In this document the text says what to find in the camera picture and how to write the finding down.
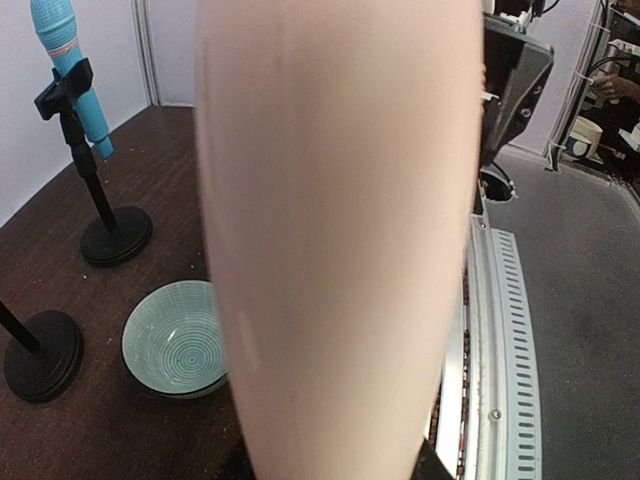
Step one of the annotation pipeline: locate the black microphone stand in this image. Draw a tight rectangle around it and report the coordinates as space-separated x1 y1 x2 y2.
1 306 84 404
34 58 153 268

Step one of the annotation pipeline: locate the green ceramic bowl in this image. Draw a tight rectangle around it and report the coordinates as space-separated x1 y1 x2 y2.
121 279 228 399

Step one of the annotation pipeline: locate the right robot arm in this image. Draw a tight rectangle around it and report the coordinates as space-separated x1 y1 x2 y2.
480 1 554 166

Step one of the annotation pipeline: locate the blue toy microphone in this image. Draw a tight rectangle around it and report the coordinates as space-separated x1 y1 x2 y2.
30 0 114 158

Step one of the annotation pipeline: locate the pink toy microphone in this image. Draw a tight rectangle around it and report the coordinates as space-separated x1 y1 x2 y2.
196 1 483 479

